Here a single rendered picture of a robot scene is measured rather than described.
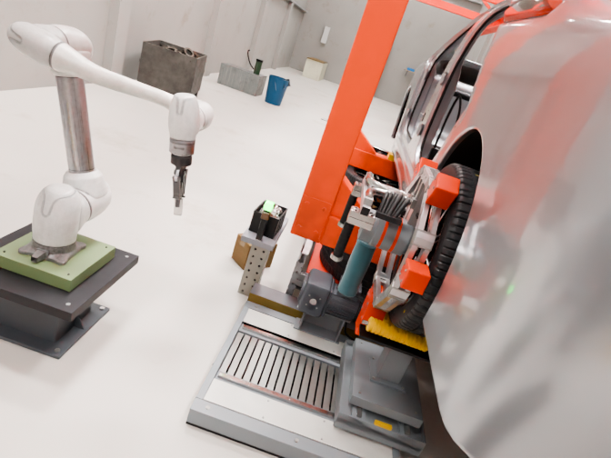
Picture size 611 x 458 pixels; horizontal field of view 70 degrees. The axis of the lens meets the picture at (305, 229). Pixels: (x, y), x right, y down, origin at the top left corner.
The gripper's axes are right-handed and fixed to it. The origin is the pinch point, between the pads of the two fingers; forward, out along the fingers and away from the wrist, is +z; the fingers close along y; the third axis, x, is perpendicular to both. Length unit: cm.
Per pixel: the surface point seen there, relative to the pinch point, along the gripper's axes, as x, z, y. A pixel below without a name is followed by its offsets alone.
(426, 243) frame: 87, -12, 28
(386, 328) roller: 86, 30, 15
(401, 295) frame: 84, 8, 28
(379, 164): 117, 20, -233
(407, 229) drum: 86, -8, 5
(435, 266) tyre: 90, -6, 33
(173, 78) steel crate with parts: -152, 4, -510
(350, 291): 73, 30, -9
